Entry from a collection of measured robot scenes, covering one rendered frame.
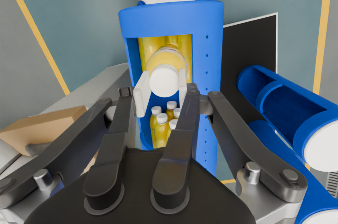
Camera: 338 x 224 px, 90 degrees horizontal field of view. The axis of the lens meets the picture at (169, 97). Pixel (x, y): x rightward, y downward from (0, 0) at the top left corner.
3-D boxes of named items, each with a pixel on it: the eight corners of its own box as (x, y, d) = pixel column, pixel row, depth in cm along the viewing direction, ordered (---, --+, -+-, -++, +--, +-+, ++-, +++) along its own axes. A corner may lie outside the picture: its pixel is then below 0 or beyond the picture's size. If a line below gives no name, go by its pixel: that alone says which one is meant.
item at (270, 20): (225, 156, 207) (228, 166, 193) (206, 28, 149) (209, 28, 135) (269, 149, 201) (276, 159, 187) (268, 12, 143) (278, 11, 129)
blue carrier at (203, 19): (161, 182, 97) (147, 240, 72) (138, 13, 62) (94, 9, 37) (212, 187, 92) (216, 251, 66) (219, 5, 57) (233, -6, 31)
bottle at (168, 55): (153, 44, 39) (136, 54, 22) (183, 42, 39) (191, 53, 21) (155, 73, 41) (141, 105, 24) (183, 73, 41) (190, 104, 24)
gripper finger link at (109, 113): (133, 120, 15) (100, 122, 15) (142, 97, 20) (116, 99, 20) (130, 105, 15) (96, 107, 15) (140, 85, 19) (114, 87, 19)
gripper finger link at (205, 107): (187, 102, 14) (223, 100, 14) (185, 82, 19) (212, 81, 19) (187, 117, 15) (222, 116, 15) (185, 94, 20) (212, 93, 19)
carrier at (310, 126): (271, 64, 145) (237, 65, 147) (390, 115, 65) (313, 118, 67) (265, 94, 157) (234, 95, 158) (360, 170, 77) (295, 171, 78)
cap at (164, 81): (149, 66, 22) (147, 69, 21) (178, 65, 22) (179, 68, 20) (151, 94, 24) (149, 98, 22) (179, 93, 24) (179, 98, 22)
